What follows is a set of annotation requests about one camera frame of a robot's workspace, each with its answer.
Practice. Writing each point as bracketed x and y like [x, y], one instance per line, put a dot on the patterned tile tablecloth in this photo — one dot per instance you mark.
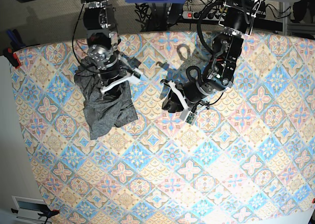
[250, 157]

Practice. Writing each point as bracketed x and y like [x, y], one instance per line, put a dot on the blue handled clamp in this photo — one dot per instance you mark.
[16, 40]

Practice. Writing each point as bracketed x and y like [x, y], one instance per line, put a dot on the aluminium frame post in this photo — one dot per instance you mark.
[285, 9]

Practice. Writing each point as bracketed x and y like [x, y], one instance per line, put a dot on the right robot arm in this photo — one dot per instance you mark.
[107, 63]

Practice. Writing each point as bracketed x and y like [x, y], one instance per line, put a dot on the white floor vent box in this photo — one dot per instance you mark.
[27, 209]

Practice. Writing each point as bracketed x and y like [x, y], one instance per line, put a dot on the red black table clamp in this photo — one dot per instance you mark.
[12, 57]

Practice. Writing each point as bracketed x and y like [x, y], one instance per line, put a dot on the blue black bottom clamp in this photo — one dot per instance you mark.
[48, 214]

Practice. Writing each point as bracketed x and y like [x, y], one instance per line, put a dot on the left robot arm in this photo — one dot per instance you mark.
[237, 19]

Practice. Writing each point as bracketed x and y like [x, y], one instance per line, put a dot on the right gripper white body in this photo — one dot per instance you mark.
[121, 73]

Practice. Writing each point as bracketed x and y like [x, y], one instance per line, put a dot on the grey t-shirt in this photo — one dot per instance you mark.
[103, 112]

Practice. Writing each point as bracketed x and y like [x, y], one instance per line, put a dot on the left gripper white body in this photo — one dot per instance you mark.
[191, 95]

